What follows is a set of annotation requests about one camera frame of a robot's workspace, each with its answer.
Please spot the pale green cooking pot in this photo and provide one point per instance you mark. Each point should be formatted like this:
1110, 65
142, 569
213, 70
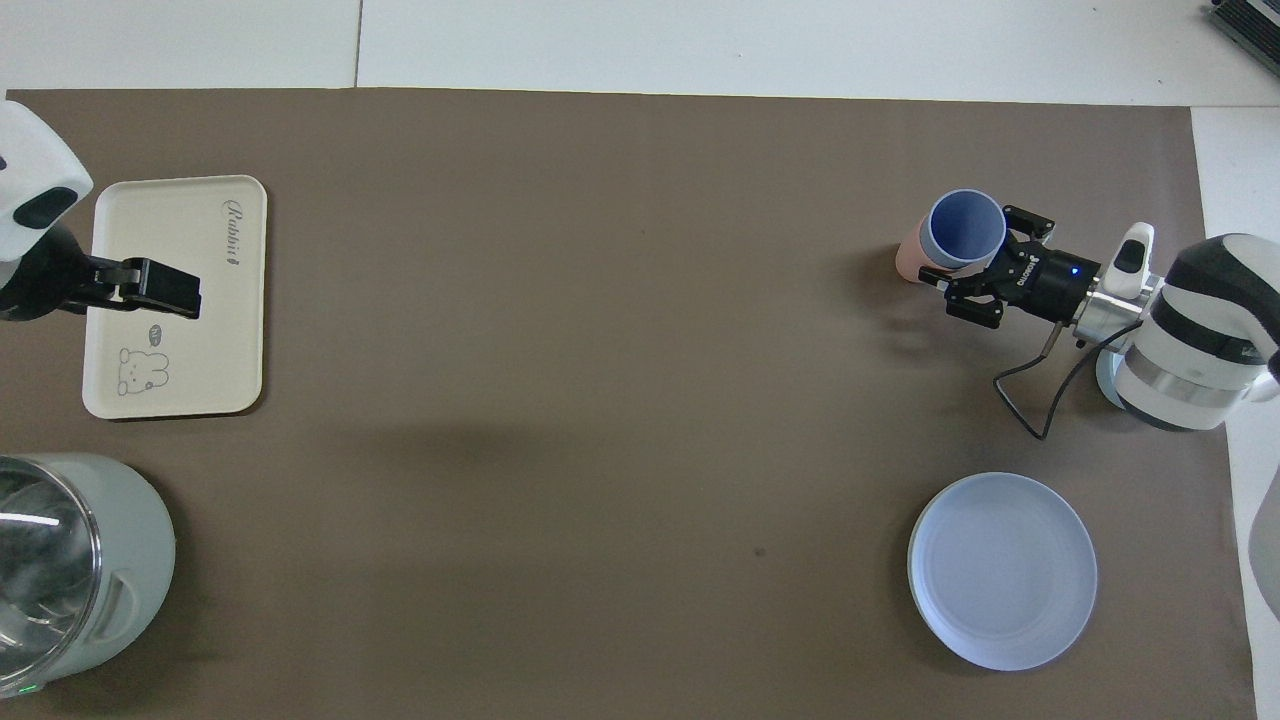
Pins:
135, 540

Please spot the pink cup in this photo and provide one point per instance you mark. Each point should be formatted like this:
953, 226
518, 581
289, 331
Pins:
912, 262

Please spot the light blue bowl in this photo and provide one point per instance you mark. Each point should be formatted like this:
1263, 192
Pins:
1108, 378

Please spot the brown paper table mat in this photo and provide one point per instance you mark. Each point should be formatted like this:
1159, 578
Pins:
600, 350

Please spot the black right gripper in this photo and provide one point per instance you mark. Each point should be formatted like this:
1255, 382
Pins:
1050, 283

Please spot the cream rabbit print tray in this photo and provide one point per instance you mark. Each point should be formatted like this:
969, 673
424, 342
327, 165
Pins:
215, 340

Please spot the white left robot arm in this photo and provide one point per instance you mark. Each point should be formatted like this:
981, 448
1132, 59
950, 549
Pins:
30, 155

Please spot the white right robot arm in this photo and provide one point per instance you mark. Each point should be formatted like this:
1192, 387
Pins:
1190, 350

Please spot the light blue plate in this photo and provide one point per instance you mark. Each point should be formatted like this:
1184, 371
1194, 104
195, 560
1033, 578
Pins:
1000, 570

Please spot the glass pot lid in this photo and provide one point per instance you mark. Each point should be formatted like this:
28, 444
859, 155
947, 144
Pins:
45, 560

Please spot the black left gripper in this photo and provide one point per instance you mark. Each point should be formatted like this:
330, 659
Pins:
42, 278

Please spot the blue ribbed cup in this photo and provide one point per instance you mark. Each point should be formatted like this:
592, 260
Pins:
965, 225

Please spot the dark grey ribbed device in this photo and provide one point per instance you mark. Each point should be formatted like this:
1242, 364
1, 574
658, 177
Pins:
1250, 25

